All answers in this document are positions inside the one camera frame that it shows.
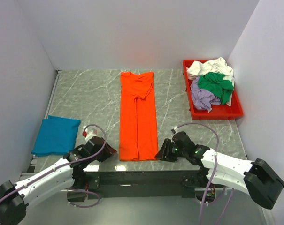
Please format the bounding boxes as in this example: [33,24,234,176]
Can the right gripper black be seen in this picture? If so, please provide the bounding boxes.
[154,138,188,163]

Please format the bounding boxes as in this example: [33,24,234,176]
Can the orange t-shirt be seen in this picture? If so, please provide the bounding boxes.
[119,72,158,161]

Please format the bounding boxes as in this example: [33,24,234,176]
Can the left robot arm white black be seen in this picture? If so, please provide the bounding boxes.
[0,136,116,225]

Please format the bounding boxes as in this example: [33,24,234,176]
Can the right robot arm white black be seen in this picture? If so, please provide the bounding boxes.
[155,131,284,210]

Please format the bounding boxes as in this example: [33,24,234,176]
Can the black base beam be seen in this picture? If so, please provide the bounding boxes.
[71,168,209,198]

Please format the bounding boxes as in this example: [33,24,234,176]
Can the folded blue t-shirt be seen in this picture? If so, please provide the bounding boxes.
[31,115,81,157]

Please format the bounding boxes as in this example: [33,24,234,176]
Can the lilac t-shirt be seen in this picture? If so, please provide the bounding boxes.
[190,77,221,113]

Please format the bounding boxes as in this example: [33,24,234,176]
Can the red plastic bin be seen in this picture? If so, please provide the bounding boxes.
[182,60,243,120]

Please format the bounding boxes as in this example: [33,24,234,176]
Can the green t-shirt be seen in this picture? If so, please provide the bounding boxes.
[198,72,234,105]

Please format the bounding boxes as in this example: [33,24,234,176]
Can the white t-shirt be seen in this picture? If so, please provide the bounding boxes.
[187,57,235,106]

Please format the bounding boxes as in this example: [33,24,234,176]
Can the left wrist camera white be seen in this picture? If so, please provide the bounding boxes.
[82,127,97,141]

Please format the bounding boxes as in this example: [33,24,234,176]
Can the aluminium rail frame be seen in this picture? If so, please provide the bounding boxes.
[19,70,62,181]

